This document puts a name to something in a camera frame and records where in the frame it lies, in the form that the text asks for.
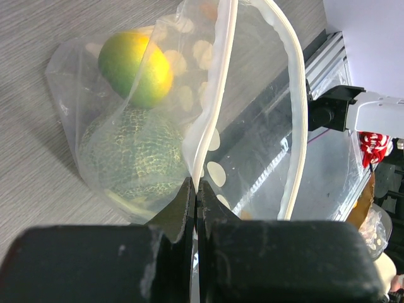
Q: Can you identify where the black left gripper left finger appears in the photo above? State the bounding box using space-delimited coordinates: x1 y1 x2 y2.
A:
1 178 195 302

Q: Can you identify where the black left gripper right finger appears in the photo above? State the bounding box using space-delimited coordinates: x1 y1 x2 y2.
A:
196 181 388 302

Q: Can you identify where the green netted melon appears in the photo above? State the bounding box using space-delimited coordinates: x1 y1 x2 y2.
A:
79 107 189 205

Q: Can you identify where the clear polka dot zip bag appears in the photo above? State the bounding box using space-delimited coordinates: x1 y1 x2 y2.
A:
45 1 364 224

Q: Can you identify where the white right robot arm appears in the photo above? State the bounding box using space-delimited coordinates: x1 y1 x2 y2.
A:
308 85 403 139

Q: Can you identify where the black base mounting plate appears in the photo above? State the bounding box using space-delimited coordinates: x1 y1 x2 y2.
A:
205 25 293 218

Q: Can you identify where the red white packaging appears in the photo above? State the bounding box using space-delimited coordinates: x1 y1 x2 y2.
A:
359 131 393 168

